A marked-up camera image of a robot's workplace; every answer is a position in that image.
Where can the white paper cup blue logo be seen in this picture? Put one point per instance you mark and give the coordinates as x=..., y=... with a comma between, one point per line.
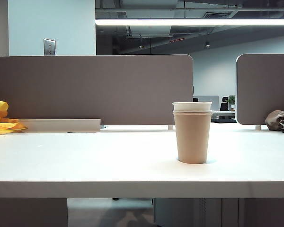
x=191, y=111
x=191, y=106

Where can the plain brown paper cup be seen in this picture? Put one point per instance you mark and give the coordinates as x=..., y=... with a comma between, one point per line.
x=192, y=139

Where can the wide grey desk partition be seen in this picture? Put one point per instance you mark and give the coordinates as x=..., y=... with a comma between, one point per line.
x=85, y=87

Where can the white background desk screen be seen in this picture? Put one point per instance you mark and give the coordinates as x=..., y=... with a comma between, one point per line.
x=214, y=99

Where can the red ceiling sign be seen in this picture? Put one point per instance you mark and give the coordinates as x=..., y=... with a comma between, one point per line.
x=176, y=40

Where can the white background desk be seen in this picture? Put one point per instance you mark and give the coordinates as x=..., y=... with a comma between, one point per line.
x=223, y=114

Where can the black office chair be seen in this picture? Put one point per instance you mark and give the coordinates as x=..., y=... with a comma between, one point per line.
x=224, y=104

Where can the small green potted plant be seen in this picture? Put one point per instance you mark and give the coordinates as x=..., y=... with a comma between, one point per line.
x=232, y=100

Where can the black ceiling spotlight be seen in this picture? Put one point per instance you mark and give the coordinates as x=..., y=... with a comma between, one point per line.
x=207, y=44

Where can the long ceiling light strip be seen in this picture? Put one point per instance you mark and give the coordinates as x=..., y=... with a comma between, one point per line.
x=180, y=22

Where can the grey under-desk cabinet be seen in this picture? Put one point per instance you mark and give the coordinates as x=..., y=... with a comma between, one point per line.
x=180, y=212

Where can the narrow grey desk partition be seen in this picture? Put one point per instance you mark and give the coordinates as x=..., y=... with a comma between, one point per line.
x=265, y=89

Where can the yellow crumpled cloth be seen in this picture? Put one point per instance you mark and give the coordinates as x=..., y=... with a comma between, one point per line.
x=0, y=125

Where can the grey desk side panel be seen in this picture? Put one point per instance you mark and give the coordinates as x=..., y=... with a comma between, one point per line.
x=28, y=212
x=267, y=212

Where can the metal wall switch plate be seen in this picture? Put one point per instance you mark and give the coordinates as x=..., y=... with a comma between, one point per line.
x=49, y=47

